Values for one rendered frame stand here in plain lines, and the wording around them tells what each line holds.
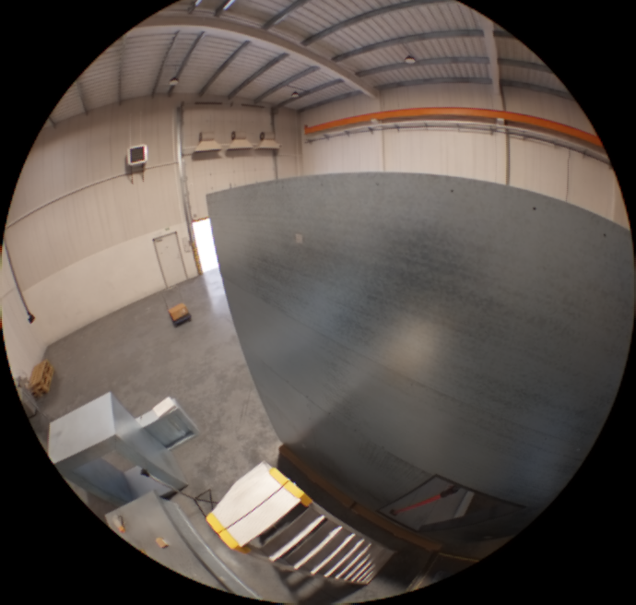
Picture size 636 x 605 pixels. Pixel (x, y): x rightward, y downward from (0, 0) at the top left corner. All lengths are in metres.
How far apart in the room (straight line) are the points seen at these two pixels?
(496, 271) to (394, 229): 0.24
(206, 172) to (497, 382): 10.05
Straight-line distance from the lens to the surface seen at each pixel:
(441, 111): 9.16
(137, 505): 3.34
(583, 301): 0.54
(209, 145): 9.46
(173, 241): 9.63
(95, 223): 9.62
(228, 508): 0.93
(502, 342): 0.55
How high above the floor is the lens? 3.17
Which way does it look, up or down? 27 degrees down
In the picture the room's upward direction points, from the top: 3 degrees counter-clockwise
